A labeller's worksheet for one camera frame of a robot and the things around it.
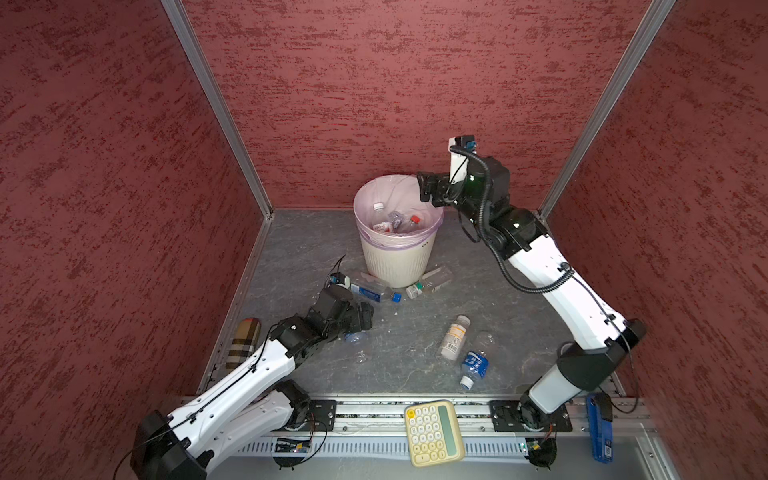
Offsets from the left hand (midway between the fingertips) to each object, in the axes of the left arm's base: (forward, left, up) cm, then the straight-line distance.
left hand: (359, 317), depth 79 cm
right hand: (+21, -18, +31) cm, 42 cm away
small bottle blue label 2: (-3, +1, -7) cm, 8 cm away
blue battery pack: (-21, -61, -7) cm, 65 cm away
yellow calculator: (-25, -19, -10) cm, 33 cm away
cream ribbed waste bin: (+32, -10, 0) cm, 34 cm away
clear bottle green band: (+16, -22, -8) cm, 28 cm away
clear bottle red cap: (+34, -16, 0) cm, 37 cm away
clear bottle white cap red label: (+28, -5, +6) cm, 29 cm away
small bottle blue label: (-11, -31, -7) cm, 34 cm away
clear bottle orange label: (-3, -27, -7) cm, 29 cm away
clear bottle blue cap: (+14, -3, -11) cm, 18 cm away
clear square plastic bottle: (+35, -10, +3) cm, 36 cm away
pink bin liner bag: (+38, -10, +11) cm, 41 cm away
